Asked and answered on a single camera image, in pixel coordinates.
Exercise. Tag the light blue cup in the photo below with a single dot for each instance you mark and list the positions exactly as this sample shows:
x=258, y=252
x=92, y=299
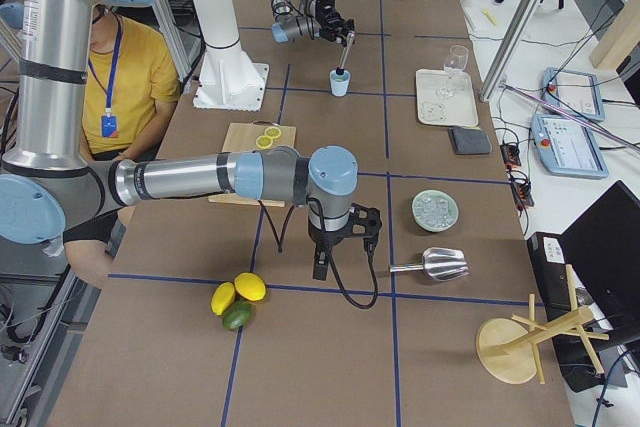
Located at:
x=339, y=82

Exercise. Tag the yellow lemon at edge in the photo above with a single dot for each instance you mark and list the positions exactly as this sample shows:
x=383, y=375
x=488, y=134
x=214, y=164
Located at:
x=222, y=298

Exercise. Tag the bamboo cutting board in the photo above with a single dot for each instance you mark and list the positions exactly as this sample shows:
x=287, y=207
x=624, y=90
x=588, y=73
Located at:
x=241, y=137

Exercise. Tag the metal ice scoop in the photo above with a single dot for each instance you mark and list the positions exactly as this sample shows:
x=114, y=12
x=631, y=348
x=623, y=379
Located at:
x=437, y=264

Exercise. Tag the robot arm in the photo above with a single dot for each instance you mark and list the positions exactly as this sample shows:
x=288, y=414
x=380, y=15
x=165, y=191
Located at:
x=49, y=190
x=312, y=18

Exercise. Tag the clear wine glass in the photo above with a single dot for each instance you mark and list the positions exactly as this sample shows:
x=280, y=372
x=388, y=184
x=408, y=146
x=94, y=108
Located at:
x=454, y=63

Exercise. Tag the far blue teach pendant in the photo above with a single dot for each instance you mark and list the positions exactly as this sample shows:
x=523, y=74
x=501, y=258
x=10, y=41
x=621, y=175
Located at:
x=571, y=91

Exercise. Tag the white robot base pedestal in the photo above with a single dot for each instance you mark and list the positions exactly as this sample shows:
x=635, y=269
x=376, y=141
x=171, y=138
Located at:
x=228, y=79

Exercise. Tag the aluminium frame post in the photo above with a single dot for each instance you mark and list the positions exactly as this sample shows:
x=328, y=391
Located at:
x=514, y=33

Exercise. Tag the lemon slice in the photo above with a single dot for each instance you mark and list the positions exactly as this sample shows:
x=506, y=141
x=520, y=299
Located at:
x=273, y=132
x=264, y=142

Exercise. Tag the green lime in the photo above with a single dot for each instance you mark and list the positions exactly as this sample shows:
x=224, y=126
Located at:
x=237, y=315

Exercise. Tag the grey folded cloth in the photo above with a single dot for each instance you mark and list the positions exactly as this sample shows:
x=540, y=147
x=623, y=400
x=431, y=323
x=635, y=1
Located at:
x=469, y=141

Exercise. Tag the yellow plastic spoon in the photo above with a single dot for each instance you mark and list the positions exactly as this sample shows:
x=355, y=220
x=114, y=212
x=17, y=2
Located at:
x=490, y=17

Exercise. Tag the steel muddler with black cap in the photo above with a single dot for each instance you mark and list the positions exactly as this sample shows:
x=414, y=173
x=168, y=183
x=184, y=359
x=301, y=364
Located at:
x=344, y=54

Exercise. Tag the cream bear tray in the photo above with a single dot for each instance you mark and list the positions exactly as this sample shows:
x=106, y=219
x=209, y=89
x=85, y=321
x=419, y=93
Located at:
x=435, y=109

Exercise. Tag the green bowl of ice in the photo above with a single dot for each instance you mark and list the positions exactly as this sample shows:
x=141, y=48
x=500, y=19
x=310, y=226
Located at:
x=434, y=210

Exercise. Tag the blue teach pendant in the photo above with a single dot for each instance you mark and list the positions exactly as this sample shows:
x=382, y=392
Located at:
x=571, y=91
x=566, y=148

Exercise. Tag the wooden stand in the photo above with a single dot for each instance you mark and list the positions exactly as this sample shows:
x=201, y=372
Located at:
x=508, y=348

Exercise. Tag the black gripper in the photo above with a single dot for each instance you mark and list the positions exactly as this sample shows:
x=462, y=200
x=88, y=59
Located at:
x=320, y=239
x=330, y=23

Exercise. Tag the person in yellow shirt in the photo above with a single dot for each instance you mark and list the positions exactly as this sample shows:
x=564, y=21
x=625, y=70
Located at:
x=132, y=90

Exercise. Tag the near blue teach pendant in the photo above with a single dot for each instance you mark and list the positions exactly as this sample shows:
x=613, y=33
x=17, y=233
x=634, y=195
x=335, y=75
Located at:
x=566, y=148

